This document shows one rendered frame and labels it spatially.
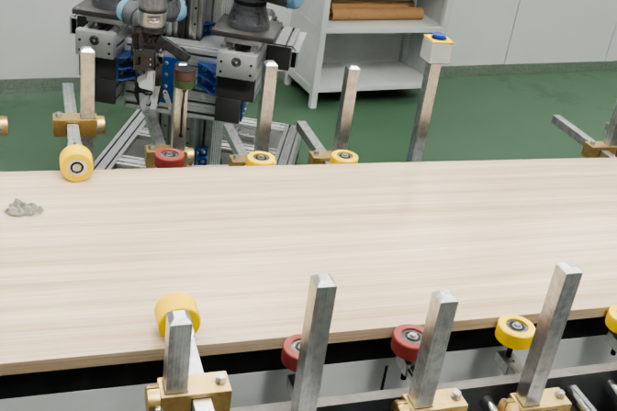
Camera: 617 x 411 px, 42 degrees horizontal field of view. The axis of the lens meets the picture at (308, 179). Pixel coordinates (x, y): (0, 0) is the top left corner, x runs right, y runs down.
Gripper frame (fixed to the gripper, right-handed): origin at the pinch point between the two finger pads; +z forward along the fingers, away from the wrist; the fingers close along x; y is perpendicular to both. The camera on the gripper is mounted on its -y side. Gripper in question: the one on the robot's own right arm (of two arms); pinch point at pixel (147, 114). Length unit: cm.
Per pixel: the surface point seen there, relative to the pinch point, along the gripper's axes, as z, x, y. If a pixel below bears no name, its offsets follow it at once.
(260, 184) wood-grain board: -7, -21, -63
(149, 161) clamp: -1.7, 4.2, -36.7
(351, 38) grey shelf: 52, -167, 247
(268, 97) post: -21, -29, -36
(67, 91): -13.4, 25.3, -13.6
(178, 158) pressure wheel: -8.0, -2.0, -48.0
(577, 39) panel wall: 56, -366, 272
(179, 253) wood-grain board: -7, 5, -94
